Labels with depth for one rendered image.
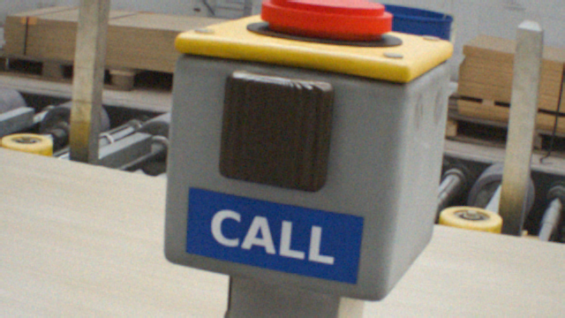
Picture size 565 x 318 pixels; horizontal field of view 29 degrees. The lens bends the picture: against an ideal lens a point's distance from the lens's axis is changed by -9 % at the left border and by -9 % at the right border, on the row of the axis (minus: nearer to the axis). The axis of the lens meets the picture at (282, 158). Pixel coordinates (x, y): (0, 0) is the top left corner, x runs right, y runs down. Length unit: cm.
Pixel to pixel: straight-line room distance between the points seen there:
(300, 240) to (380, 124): 4
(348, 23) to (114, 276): 76
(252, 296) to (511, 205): 112
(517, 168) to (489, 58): 483
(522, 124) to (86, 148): 62
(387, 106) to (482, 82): 598
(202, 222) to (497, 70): 594
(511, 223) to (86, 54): 64
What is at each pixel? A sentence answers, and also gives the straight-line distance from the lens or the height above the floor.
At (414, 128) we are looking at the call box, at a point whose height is 120.
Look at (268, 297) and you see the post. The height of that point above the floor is 114.
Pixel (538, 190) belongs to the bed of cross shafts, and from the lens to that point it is 199.
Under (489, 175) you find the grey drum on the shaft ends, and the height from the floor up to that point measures 85.
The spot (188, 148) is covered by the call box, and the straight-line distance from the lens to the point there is 34.
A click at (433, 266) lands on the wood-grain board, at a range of 119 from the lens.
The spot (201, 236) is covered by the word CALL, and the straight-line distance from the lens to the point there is 34.
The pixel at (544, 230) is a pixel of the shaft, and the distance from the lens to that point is 170.
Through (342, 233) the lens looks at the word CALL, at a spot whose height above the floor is 117.
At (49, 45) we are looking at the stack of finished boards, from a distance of 726.
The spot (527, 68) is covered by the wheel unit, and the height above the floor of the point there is 108.
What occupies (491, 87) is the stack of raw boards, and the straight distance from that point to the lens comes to 628.
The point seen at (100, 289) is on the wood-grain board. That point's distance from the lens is 104.
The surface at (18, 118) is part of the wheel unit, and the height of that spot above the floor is 85.
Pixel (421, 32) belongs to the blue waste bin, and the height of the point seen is 62.
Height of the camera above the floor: 126
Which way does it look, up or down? 13 degrees down
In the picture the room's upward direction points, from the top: 5 degrees clockwise
